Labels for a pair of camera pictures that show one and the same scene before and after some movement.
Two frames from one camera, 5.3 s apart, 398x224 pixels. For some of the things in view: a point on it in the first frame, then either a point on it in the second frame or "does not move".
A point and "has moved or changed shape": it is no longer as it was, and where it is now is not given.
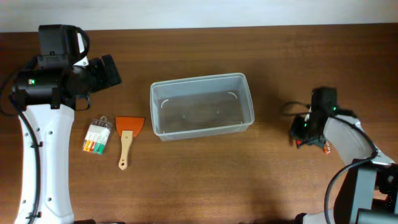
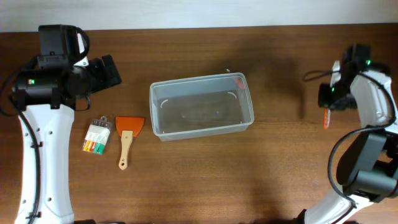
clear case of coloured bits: (97, 135) does not move
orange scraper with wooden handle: (128, 127) does not move
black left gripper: (104, 73) does not move
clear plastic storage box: (201, 106) does not move
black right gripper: (301, 134) to (329, 99)
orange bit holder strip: (326, 148) has moved or changed shape
